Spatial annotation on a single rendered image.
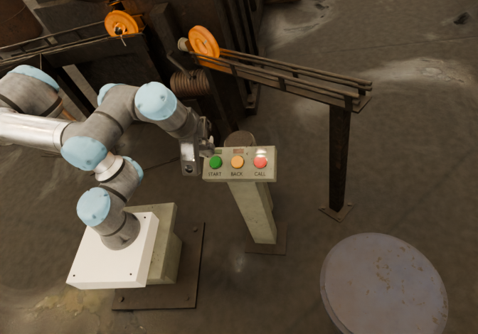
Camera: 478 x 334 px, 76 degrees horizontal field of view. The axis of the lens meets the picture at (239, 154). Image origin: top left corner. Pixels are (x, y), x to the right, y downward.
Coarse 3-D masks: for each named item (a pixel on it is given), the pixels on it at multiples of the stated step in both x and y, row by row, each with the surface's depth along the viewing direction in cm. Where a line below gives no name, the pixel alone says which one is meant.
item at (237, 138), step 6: (234, 132) 118; (240, 132) 117; (246, 132) 117; (228, 138) 117; (234, 138) 116; (240, 138) 116; (246, 138) 115; (252, 138) 114; (228, 144) 115; (234, 144) 114; (240, 144) 114; (246, 144) 113; (252, 144) 113; (264, 186) 134; (270, 198) 146; (270, 204) 147
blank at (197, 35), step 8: (192, 32) 124; (200, 32) 121; (208, 32) 121; (192, 40) 129; (200, 40) 124; (208, 40) 121; (200, 48) 131; (208, 48) 124; (216, 48) 124; (200, 56) 134; (216, 56) 127
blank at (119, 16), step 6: (114, 12) 144; (120, 12) 144; (108, 18) 146; (114, 18) 145; (120, 18) 145; (126, 18) 144; (132, 18) 147; (108, 24) 148; (114, 24) 148; (126, 24) 147; (132, 24) 146; (108, 30) 151; (132, 30) 149
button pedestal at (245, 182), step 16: (208, 160) 101; (224, 160) 100; (272, 160) 95; (208, 176) 99; (224, 176) 98; (240, 176) 97; (256, 176) 95; (272, 176) 94; (240, 192) 106; (256, 192) 105; (240, 208) 116; (256, 208) 114; (256, 224) 125; (272, 224) 132; (256, 240) 139; (272, 240) 137
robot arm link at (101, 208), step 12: (96, 192) 103; (108, 192) 105; (84, 204) 102; (96, 204) 101; (108, 204) 101; (120, 204) 107; (84, 216) 99; (96, 216) 99; (108, 216) 102; (120, 216) 108; (96, 228) 103; (108, 228) 105
